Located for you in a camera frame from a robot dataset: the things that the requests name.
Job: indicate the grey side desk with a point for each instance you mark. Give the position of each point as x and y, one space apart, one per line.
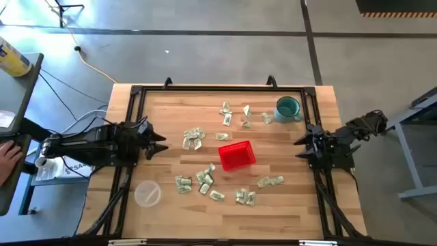
17 95

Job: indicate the white label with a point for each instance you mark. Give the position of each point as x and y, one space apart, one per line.
6 119

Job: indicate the black hazard striped mat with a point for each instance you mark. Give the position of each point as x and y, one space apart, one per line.
392 6

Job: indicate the white cup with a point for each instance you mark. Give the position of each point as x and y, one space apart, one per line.
42 162

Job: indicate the red plastic basket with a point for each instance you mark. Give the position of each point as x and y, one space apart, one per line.
237 155

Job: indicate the silver metal bracket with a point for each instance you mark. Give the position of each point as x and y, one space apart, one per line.
317 243
126 243

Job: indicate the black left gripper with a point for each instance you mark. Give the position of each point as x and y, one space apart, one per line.
138 147

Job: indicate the clear plastic lid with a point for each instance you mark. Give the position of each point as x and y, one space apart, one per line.
147 194

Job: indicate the grey metal table frame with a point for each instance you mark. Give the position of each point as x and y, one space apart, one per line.
408 160

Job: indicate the black diagonal beam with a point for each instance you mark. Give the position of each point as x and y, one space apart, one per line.
32 129

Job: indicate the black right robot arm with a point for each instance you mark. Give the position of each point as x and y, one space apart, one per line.
362 124

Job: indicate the teal ceramic mug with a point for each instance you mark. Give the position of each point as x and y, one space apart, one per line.
287 108

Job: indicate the yellow wipes canister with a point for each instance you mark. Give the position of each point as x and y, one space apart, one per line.
12 58

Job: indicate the black tripod stand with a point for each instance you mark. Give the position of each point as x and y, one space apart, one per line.
61 15

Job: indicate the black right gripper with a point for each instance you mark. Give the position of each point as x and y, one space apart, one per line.
321 145

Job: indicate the green white sweetener packet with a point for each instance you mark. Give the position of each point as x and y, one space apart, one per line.
266 118
241 196
264 182
210 168
184 189
200 133
246 124
197 144
227 119
225 107
277 180
190 134
200 176
208 179
251 199
184 181
186 143
246 110
222 136
217 195
204 189

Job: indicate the white printed paper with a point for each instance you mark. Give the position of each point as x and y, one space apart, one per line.
75 171

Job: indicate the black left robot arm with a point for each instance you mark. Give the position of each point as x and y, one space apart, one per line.
85 145

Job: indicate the person's hand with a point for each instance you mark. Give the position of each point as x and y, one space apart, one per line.
8 160

